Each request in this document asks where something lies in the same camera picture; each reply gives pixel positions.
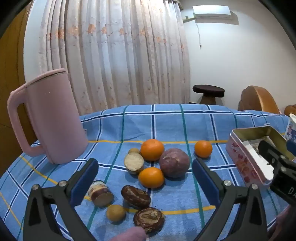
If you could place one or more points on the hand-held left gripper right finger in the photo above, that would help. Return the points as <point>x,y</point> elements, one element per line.
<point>205,183</point>

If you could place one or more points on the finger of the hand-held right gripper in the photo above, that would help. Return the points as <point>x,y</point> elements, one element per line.
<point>291,149</point>
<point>269,153</point>

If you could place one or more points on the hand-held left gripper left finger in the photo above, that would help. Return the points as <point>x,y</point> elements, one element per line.
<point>84,183</point>

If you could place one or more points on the pink tin box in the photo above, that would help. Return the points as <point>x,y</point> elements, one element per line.
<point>245,166</point>

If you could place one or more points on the small orange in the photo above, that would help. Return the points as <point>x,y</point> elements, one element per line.
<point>203,149</point>

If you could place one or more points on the purple passion fruit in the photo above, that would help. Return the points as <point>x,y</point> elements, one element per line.
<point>174,163</point>

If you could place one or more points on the tan round longan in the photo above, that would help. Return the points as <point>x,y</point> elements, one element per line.
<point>134,151</point>
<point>115,214</point>

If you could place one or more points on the cut round bread slice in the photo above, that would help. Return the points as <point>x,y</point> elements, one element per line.
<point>134,163</point>

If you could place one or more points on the medium orange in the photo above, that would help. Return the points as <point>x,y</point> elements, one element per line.
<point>151,177</point>

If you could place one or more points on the person's right forearm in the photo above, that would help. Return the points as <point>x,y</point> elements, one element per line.
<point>284,224</point>

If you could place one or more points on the printed paper sheet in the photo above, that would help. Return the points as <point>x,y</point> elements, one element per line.
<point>253,146</point>

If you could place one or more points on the blue printed paper cup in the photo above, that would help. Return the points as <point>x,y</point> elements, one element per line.
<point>291,127</point>

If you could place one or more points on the brown wooden chair back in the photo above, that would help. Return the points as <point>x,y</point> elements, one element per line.
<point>256,99</point>

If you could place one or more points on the large orange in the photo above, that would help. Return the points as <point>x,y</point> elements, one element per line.
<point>152,150</point>

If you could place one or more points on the blue plaid cloth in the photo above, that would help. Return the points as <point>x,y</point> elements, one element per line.
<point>173,122</point>

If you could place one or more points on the pink rounded object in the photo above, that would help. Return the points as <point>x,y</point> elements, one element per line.
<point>135,234</point>

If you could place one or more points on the pink kettle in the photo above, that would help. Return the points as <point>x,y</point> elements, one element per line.
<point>55,115</point>

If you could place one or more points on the dark round stool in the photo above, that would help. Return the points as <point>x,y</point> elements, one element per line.
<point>208,90</point>

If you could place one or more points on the white floral curtain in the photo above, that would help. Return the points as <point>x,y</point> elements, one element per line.
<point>115,58</point>

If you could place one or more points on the wooden door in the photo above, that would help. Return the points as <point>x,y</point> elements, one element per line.
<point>11,69</point>

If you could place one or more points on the white air conditioner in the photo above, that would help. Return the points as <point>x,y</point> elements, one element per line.
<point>211,11</point>

